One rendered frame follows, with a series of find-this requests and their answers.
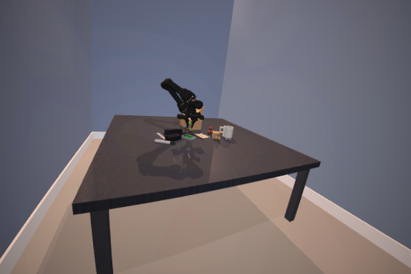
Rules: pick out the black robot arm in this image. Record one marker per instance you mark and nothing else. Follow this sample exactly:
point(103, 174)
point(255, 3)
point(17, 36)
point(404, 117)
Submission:
point(185, 95)

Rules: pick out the cream paper card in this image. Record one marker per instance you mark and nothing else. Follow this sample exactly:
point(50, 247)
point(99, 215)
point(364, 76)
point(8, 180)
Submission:
point(202, 135)

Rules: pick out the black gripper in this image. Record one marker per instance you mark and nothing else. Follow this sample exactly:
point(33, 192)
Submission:
point(186, 117)

